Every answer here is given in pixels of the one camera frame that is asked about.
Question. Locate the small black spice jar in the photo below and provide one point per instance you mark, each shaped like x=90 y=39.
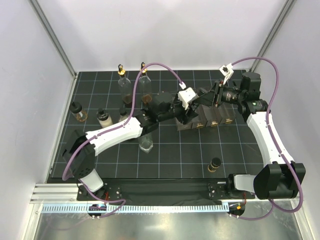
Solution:
x=214 y=164

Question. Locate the round amber sauce bottle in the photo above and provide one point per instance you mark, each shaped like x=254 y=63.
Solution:
x=78 y=111

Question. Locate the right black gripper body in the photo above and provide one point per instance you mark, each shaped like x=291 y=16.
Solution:
x=227 y=95

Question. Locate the black grid mat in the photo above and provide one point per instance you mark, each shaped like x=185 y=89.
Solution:
x=175 y=154

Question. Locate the glass oil bottle back left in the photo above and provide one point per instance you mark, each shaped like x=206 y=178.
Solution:
x=125 y=86

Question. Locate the aluminium front rail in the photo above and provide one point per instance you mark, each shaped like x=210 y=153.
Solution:
x=59 y=192

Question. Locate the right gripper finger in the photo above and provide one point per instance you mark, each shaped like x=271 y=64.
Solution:
x=206 y=99
x=206 y=90

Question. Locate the white slotted cable duct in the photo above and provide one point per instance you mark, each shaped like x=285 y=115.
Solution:
x=66 y=208

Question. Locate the glass oil bottle back right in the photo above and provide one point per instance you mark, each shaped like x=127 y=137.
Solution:
x=145 y=86

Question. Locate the aluminium frame post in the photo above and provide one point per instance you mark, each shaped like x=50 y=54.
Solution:
x=52 y=36
x=280 y=19

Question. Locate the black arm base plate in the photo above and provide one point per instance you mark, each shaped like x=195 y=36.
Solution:
x=171 y=192

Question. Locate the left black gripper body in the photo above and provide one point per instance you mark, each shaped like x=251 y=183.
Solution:
x=178 y=110

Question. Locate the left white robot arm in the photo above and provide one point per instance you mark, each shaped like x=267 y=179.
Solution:
x=81 y=148

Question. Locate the left aluminium frame post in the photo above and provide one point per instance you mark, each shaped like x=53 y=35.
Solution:
x=52 y=36

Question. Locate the empty glass oil bottle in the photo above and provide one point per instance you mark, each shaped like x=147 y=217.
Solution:
x=146 y=142

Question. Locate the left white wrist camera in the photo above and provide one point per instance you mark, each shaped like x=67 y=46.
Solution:
x=186 y=97

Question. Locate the dark sauce bottle red label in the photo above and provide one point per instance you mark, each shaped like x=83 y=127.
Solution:
x=123 y=114

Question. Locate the right aluminium frame post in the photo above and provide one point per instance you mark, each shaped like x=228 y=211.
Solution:
x=280 y=19

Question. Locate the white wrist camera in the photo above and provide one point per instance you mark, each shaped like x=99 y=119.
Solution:
x=186 y=97
x=227 y=71

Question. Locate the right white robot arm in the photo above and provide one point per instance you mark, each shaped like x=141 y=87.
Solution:
x=281 y=177

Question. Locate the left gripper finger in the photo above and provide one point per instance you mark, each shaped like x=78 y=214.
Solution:
x=193 y=105
x=187 y=117

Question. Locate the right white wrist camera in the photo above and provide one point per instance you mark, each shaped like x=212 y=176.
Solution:
x=227 y=71

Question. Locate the clear acrylic organizer tray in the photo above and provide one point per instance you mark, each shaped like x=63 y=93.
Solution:
x=209 y=116

